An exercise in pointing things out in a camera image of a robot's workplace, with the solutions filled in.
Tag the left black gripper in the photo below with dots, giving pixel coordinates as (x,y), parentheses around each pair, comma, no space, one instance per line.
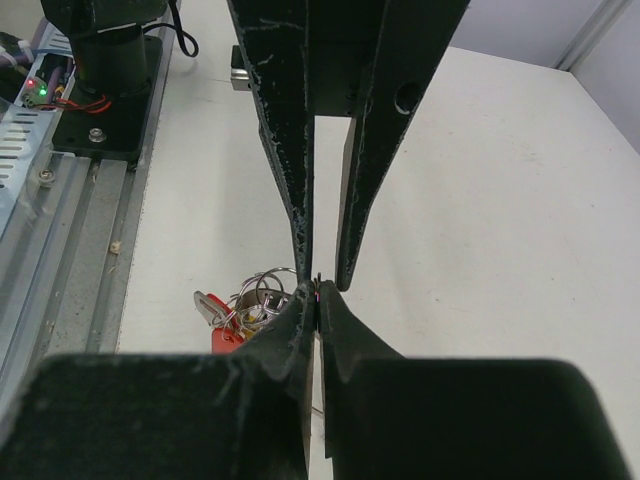
(306,58)

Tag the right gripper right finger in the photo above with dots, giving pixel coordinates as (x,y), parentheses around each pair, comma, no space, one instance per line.
(387,416)

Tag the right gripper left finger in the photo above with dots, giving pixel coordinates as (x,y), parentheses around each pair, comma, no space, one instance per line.
(242,415)

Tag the large keyring with yellow grip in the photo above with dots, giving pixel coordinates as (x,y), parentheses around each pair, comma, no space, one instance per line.
(233,322)

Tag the aluminium mounting rail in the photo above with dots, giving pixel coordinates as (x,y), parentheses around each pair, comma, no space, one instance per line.
(66,254)

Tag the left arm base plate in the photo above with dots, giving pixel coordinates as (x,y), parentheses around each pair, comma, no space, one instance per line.
(108,108)

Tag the right aluminium frame post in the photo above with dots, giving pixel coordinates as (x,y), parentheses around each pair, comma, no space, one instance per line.
(590,34)

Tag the slotted white cable duct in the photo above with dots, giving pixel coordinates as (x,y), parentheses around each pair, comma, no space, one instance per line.
(47,65)

